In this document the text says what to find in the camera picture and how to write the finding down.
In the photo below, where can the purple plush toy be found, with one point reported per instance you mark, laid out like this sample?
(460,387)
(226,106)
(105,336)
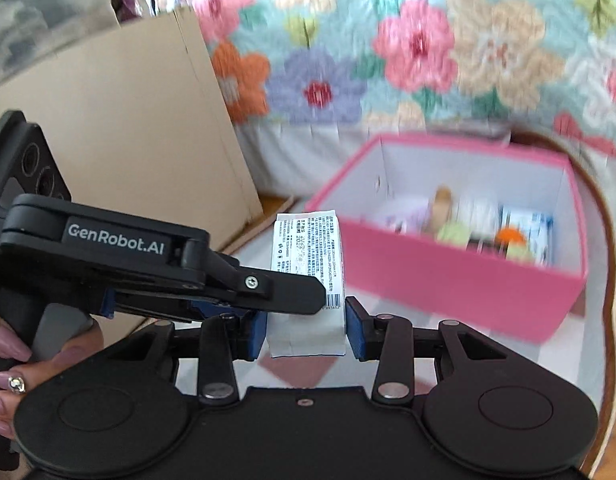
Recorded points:
(405,215)

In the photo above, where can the orange makeup sponge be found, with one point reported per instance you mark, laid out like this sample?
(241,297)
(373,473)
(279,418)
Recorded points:
(510,236)

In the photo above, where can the person's left hand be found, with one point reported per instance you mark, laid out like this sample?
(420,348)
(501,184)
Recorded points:
(24,377)

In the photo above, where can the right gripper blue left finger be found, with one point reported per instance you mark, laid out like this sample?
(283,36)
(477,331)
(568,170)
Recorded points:
(226,338)

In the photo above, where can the beige foundation bottle gold cap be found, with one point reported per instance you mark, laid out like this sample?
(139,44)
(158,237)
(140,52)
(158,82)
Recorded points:
(439,211)

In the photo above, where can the clear box of floss picks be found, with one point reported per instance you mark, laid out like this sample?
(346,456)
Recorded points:
(479,215)

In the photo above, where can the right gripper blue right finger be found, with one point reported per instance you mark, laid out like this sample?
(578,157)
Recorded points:
(388,340)

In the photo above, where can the blue white wet wipes pack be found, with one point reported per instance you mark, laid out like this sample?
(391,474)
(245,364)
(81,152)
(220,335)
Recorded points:
(537,228)

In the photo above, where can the white tissue pack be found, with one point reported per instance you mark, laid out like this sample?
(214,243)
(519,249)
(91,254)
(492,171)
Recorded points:
(308,317)

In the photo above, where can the pink cardboard box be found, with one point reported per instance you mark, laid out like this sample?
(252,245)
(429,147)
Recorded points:
(517,299)

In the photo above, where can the beige cabinet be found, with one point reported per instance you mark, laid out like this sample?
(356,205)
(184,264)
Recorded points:
(136,123)

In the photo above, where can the grey fabric bag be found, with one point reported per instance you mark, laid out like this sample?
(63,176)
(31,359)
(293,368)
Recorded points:
(32,29)

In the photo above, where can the floral quilt bedspread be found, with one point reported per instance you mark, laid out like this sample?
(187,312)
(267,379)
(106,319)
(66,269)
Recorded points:
(391,63)

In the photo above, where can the green yarn ball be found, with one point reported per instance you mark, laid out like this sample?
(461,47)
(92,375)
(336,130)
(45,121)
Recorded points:
(459,236)

